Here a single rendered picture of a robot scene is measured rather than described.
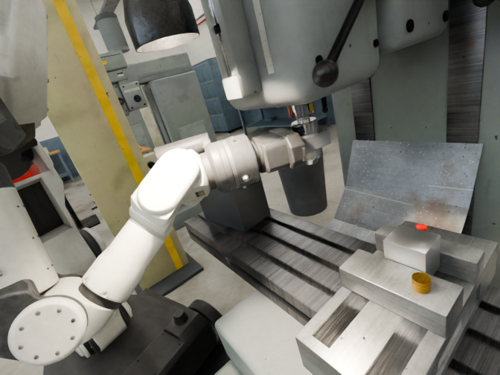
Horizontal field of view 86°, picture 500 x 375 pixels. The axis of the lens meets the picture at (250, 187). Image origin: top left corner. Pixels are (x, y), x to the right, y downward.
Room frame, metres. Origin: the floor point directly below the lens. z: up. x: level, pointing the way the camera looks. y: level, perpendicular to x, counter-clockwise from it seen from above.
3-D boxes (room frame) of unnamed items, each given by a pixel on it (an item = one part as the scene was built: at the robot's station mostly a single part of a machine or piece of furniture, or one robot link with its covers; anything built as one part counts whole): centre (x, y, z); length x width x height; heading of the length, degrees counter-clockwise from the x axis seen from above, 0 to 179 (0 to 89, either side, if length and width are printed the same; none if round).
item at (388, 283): (0.29, -0.17, 1.03); 0.15 x 0.06 x 0.04; 33
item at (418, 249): (0.32, -0.21, 1.05); 0.06 x 0.05 x 0.06; 33
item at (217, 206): (0.83, 0.07, 1.04); 0.22 x 0.12 x 0.20; 38
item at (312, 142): (0.44, -0.13, 1.23); 0.06 x 0.02 x 0.03; 99
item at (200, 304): (0.84, 0.32, 0.50); 0.20 x 0.05 x 0.20; 49
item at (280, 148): (0.46, -0.03, 1.23); 0.13 x 0.12 x 0.10; 9
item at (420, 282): (0.26, -0.19, 1.06); 0.02 x 0.02 x 0.02
